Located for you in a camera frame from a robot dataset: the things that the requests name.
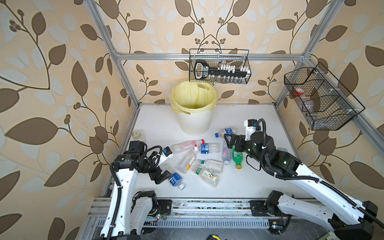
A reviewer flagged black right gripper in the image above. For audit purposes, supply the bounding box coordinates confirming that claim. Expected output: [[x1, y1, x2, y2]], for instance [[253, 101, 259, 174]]
[[224, 132, 266, 167]]

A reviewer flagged clear bottle blue label white cap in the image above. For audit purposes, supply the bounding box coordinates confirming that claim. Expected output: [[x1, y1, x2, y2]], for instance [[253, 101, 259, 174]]
[[165, 166, 186, 191]]

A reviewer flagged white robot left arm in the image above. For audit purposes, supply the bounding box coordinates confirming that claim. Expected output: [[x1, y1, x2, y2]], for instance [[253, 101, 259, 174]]
[[98, 141, 173, 240]]

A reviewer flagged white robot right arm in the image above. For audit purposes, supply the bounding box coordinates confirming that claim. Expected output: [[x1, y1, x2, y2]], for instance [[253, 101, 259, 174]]
[[224, 132, 384, 240]]

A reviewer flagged white ribbed trash bin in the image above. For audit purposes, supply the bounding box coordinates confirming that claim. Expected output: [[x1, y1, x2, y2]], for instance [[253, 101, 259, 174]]
[[176, 110, 213, 136]]

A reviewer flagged yellow plastic bin liner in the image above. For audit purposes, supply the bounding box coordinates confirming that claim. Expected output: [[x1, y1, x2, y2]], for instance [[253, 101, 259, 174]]
[[170, 81, 219, 115]]

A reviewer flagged clear bottle purple label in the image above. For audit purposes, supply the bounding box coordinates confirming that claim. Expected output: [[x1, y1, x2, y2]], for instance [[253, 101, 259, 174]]
[[222, 143, 232, 165]]

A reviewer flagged clear bottle blue label middle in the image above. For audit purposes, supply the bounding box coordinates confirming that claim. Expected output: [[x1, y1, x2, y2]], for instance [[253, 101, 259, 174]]
[[199, 143, 221, 154]]

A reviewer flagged clear bottle green neck band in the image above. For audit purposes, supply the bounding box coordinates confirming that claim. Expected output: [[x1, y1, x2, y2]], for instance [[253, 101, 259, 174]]
[[196, 159, 224, 174]]

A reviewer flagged clear bottle yellow label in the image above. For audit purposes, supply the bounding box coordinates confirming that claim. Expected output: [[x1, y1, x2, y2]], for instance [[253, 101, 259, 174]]
[[178, 150, 197, 174]]

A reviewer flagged clear bottle green white label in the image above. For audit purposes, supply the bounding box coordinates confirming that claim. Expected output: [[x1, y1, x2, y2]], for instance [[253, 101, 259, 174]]
[[191, 166, 220, 187]]

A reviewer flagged clear bottle red label red cap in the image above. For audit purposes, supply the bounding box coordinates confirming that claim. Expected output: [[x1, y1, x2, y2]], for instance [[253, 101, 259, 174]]
[[173, 139, 205, 154]]

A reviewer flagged black white tool in basket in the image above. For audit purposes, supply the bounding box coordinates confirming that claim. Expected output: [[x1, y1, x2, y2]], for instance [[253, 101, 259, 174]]
[[192, 60, 251, 80]]

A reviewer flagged red cap item in basket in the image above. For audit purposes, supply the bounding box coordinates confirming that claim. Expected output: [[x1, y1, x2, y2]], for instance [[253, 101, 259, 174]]
[[293, 88, 306, 98]]

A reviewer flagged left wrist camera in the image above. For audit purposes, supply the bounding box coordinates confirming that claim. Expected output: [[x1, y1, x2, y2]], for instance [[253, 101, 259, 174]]
[[161, 147, 173, 159]]

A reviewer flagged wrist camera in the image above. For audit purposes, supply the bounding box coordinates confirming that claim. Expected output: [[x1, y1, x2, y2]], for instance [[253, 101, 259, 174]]
[[161, 147, 173, 159], [244, 119, 258, 141]]

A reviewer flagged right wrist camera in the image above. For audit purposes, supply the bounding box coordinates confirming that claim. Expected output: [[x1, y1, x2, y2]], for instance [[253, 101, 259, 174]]
[[244, 119, 258, 141]]

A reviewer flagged metal base rail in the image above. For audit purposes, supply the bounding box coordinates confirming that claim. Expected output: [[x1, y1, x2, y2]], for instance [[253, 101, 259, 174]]
[[86, 197, 325, 229]]

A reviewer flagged black wire basket back wall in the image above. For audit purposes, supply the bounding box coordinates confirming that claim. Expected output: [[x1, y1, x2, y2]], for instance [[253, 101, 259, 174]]
[[189, 48, 252, 85]]

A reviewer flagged black wire basket wall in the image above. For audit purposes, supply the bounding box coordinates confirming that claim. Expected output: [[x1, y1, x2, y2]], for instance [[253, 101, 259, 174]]
[[284, 63, 366, 131], [189, 48, 252, 85]]

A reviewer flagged black wire basket right wall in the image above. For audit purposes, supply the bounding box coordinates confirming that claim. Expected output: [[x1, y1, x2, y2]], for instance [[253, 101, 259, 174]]
[[284, 63, 366, 131]]

